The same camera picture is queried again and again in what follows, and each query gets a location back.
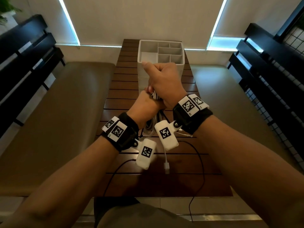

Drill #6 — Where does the person's left hand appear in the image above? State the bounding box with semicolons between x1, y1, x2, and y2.
126;90;165;129

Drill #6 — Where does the person's right hand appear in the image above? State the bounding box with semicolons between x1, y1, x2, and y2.
141;61;188;109

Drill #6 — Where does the white drawer organizer box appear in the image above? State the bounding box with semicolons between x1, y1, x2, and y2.
137;40;185;93

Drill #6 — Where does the person's left forearm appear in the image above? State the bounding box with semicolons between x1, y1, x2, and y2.
0;136;119;228

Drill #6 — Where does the person's right forearm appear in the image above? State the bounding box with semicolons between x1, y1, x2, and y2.
193;115;304;228

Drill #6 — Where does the person's dark trouser leg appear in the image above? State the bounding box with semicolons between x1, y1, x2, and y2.
94;196;141;228

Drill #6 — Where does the wooden slatted table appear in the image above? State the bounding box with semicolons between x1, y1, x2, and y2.
95;39;233;197

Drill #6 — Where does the black left wristband with markers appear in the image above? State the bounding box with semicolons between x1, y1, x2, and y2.
101;112;139;152

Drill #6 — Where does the black wristband with markers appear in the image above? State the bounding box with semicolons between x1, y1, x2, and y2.
173;93;213;135
101;112;139;152

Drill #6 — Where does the black right wristband with markers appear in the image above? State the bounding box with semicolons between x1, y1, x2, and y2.
173;93;213;135

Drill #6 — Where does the beige roller blind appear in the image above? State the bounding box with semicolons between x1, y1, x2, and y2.
58;0;228;50
14;0;80;45

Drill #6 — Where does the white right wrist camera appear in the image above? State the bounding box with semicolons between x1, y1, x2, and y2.
154;120;180;151

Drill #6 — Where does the thin black camera wire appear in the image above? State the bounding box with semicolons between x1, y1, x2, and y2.
178;140;205;222
103;159;137;197

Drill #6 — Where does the wire mesh panel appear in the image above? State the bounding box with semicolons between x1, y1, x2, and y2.
244;21;304;169

